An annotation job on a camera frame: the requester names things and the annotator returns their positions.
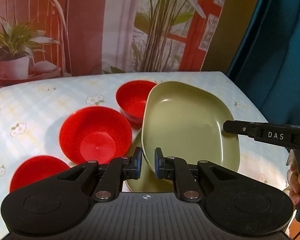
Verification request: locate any red plastic bowl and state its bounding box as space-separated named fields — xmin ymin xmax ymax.
xmin=59 ymin=106 xmax=132 ymax=165
xmin=115 ymin=80 xmax=157 ymax=126
xmin=9 ymin=155 xmax=70 ymax=193

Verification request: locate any small green square plate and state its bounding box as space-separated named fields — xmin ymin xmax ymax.
xmin=124 ymin=129 xmax=176 ymax=194

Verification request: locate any person right hand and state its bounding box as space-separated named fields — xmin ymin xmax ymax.
xmin=287 ymin=165 xmax=300 ymax=205

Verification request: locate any large green square plate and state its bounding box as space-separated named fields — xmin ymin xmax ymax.
xmin=141 ymin=81 xmax=240 ymax=171

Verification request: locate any printed room backdrop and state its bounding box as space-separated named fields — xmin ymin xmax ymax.
xmin=0 ymin=0 xmax=257 ymax=88

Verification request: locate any teal curtain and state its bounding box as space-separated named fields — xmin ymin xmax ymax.
xmin=227 ymin=0 xmax=300 ymax=125

